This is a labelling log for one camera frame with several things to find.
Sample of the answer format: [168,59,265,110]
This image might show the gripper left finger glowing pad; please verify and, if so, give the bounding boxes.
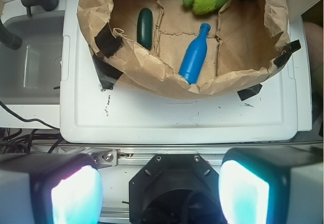
[1,153,103,223]

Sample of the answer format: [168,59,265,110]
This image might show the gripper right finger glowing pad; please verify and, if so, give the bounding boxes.
[218,147,323,223]

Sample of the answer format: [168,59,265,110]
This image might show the dark green plastic pickle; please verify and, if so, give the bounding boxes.
[137,8,153,50]

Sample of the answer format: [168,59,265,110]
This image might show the black tape piece lower right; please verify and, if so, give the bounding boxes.
[237,83,263,101]

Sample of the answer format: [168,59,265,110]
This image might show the black tape piece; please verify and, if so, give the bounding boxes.
[95,23,124,58]
[273,39,301,69]
[237,83,263,101]
[92,54,123,90]

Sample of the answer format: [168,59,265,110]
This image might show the grey toy sink basin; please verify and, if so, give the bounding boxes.
[1,11,64,105]

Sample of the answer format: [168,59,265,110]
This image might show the black tape piece lower left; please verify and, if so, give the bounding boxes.
[92,54,123,90]

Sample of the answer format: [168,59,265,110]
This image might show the blue plastic bottle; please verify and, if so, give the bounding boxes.
[178,23,211,84]

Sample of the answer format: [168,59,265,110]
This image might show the brown paper bag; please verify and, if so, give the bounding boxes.
[77,0,290,99]

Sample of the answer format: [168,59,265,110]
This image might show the green plush toy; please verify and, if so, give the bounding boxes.
[182,0,229,16]

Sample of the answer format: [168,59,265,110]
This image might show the dark grey toy faucet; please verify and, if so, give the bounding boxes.
[1,0,59,50]

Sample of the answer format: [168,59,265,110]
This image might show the aluminium frame rail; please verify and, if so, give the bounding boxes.
[57,145,228,170]

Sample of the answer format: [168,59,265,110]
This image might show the black cable bundle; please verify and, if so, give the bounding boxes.
[0,100,64,155]

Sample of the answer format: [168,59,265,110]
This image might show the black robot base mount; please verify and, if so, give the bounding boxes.
[129,154,227,223]

